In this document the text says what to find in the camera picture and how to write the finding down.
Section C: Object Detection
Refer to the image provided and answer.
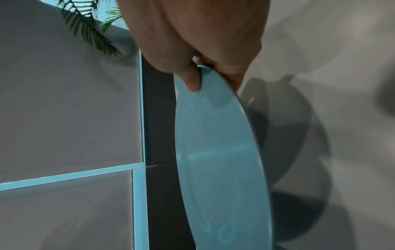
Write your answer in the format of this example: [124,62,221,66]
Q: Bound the person's right hand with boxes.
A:
[117,0,271,93]

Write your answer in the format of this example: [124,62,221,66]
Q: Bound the light blue plate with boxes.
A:
[173,64,274,250]

